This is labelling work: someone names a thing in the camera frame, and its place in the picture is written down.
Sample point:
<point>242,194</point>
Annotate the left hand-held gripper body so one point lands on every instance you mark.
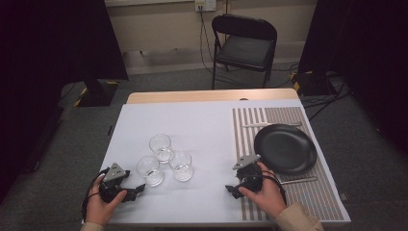
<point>112,174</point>

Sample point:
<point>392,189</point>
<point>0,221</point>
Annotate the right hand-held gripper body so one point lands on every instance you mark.
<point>250,178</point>

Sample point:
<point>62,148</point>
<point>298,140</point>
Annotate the clear drinking glass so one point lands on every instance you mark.
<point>161,148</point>
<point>181,166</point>
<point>149,171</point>

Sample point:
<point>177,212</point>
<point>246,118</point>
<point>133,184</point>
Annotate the person's right hand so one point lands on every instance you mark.
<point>267,197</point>

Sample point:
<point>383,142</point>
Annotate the person's left hand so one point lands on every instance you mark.
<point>99,210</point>

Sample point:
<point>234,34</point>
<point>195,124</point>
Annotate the small dark clamp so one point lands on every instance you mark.
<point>110,130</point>

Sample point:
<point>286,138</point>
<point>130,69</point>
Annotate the black round plate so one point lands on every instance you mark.
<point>285,149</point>

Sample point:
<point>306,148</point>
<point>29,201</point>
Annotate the silver fork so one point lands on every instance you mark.
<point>300,180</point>

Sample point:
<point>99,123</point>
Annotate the silver table knife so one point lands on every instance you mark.
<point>256,125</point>

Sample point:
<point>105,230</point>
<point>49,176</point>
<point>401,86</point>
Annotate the striped placemat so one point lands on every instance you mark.
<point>308,195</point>

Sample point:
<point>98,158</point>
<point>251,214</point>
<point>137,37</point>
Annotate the white table cover board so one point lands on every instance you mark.
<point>192,118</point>

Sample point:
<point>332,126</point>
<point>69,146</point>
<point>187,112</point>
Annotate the black stand base yellow tape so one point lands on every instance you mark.
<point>96,94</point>
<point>312,84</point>

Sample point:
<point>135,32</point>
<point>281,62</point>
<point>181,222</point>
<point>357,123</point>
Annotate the wooden table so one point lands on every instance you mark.
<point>208,95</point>

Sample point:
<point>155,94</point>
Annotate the black folding chair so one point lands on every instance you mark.
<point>245,51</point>

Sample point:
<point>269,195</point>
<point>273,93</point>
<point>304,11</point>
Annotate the black curtain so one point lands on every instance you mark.
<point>48,64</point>
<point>369,57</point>

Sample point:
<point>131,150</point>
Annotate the white wall outlet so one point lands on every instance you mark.
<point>206,5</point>

